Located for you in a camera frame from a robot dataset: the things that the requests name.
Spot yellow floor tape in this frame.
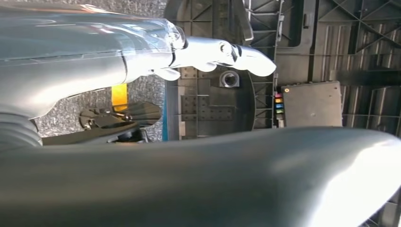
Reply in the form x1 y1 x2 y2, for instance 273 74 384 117
111 83 129 112

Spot large black plastic car part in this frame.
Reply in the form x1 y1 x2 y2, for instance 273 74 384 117
163 0 401 227

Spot black robot foot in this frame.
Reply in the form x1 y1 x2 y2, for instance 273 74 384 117
42 102 162 146

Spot blue metal shelf rack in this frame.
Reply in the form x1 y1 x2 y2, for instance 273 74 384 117
161 103 170 141

